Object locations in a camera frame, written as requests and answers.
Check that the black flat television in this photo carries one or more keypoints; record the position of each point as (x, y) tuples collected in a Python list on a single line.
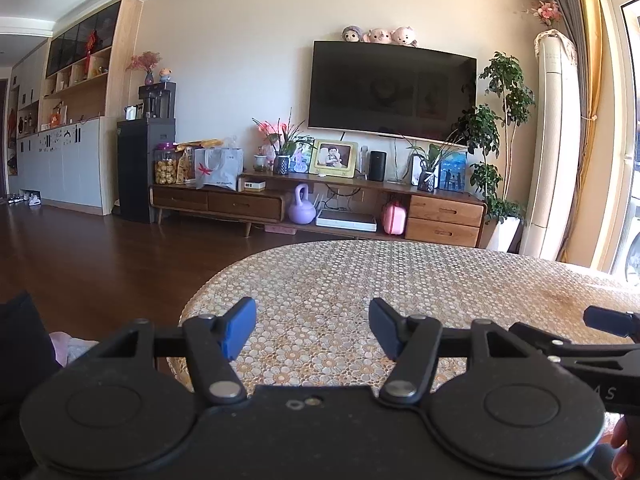
[(390, 90)]

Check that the wooden television stand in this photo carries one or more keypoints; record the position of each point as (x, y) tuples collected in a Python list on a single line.
[(240, 205)]

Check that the tall potted tree white planter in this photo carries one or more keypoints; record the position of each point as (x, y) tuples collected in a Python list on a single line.
[(505, 232)]

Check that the dark cloth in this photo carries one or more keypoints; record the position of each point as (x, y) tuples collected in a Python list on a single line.
[(25, 360)]

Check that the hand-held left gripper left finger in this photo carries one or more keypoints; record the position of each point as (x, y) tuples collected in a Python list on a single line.
[(237, 327)]

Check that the purple kettlebell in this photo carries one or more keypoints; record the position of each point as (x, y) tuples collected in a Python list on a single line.
[(301, 210)]

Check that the white framed tablet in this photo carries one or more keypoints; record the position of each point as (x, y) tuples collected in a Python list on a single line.
[(416, 170)]

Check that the cream standing air conditioner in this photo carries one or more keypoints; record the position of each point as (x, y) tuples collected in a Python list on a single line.
[(550, 150)]

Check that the pink flat pad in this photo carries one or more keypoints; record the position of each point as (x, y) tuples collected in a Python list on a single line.
[(280, 229)]

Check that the small pig figurine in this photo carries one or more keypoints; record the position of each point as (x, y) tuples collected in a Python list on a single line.
[(165, 75)]

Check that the small white plant pot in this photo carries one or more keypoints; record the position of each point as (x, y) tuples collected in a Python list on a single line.
[(260, 162)]

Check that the small white box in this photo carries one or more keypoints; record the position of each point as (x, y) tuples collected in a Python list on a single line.
[(252, 184)]

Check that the white upright device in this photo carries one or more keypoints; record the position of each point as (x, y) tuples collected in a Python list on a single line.
[(363, 162)]

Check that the black cabinet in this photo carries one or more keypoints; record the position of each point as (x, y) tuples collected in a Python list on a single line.
[(140, 170)]

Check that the pink cloth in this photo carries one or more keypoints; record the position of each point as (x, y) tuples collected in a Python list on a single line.
[(75, 347)]

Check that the yellow snack bag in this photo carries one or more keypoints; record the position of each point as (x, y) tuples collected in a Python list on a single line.
[(186, 162)]

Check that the black cylinder speaker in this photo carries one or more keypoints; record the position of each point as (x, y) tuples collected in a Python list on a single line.
[(377, 166)]

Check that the glass balcony door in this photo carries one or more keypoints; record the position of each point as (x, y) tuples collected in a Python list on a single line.
[(620, 135)]

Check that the blue family picture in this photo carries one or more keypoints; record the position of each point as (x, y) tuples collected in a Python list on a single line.
[(453, 172)]

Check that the grey-haired plush doll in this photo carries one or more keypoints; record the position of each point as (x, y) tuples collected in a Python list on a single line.
[(352, 34)]

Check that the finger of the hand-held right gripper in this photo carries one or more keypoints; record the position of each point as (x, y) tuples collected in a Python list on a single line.
[(612, 321), (560, 346)]

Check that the small photo print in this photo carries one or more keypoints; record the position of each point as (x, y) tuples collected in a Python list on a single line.
[(301, 159)]

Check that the white flat box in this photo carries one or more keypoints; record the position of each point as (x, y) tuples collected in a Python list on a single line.
[(346, 220)]

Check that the white gift bag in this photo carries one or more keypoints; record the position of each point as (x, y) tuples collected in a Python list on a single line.
[(220, 170)]

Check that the pink flower arrangement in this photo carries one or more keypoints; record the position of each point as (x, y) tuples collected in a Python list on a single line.
[(547, 10)]

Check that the black coffee machine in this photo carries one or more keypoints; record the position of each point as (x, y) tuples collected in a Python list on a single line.
[(157, 100)]

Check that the pink plush toy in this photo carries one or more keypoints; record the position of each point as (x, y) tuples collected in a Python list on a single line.
[(404, 36), (377, 36)]

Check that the person's right hand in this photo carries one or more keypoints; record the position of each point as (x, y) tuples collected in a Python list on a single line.
[(629, 445)]

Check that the snack jar with pink lid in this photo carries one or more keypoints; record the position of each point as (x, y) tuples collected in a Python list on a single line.
[(165, 167)]

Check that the red hanging ornament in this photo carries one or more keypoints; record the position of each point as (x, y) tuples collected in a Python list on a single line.
[(91, 42)]

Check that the small pink suitcase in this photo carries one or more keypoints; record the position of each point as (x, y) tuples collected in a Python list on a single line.
[(394, 219)]

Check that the yellow-green photo frame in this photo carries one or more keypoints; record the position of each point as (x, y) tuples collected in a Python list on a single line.
[(334, 158)]

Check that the yellow curtain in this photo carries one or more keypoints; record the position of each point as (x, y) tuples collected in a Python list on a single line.
[(592, 60)]

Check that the vase with pink flowers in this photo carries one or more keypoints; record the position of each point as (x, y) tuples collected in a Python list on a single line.
[(148, 77)]

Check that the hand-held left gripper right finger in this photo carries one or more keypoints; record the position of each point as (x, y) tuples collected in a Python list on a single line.
[(385, 327)]

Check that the green plant in patterned vase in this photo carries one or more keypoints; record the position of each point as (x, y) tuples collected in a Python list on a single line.
[(426, 180)]

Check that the wooden wall cabinet unit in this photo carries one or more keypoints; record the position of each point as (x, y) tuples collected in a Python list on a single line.
[(65, 160)]

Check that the pink flowering potted plant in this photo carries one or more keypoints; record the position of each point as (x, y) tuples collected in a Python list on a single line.
[(281, 162)]

